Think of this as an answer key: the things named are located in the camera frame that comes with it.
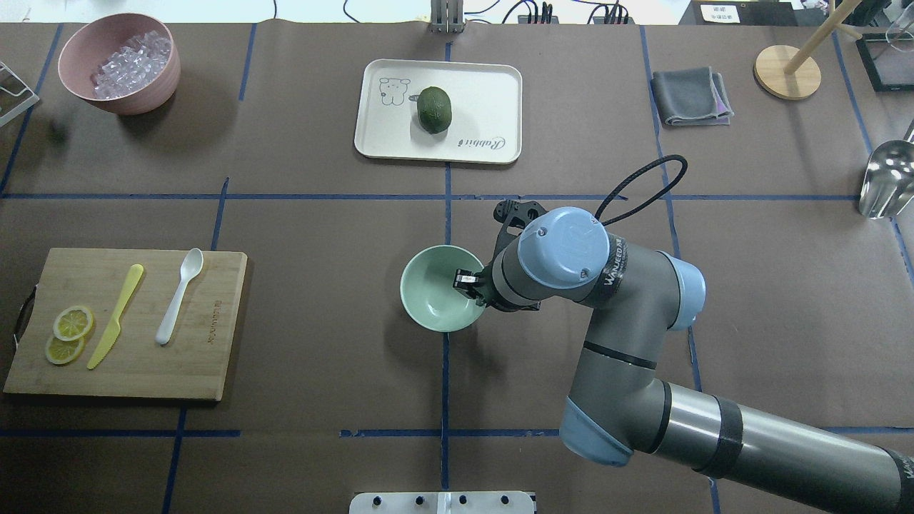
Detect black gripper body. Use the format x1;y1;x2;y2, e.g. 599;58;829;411
470;267;501;308

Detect light green bowl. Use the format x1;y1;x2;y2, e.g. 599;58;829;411
399;245;484;333

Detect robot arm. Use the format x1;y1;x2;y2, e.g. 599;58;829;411
453;201;913;513

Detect white plastic spoon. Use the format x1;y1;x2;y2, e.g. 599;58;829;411
154;248;204;347

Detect pink bowl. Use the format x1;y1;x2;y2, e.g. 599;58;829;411
57;13;181;115

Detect green lime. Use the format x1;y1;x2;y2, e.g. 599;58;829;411
416;86;453;134

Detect white rectangular tray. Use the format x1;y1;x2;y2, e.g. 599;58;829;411
353;59;523;165

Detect bamboo cutting board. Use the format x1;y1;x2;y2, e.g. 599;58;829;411
4;248;248;401

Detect grey folded cloth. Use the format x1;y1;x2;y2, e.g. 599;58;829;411
651;67;735;126

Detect black power strip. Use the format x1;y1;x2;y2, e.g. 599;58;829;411
518;1;636;26

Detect yellow plastic knife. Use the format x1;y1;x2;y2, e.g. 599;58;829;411
87;263;146;370

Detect wooden mug tree stand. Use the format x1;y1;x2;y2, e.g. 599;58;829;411
752;1;863;101

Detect clear ice cubes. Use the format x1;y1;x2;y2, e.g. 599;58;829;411
91;30;174;100

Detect metal ice scoop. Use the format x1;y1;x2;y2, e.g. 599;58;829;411
858;124;913;219

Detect black framed glass tray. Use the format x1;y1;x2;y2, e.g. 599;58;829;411
856;31;913;92

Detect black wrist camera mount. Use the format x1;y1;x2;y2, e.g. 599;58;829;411
493;199;548;259

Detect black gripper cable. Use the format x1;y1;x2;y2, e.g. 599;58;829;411
594;155;688;223

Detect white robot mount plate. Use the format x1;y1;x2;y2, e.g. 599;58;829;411
348;490;538;513

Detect aluminium frame post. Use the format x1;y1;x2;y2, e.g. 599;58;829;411
430;0;466;34

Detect white wire cup rack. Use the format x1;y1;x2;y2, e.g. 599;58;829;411
1;62;40;127

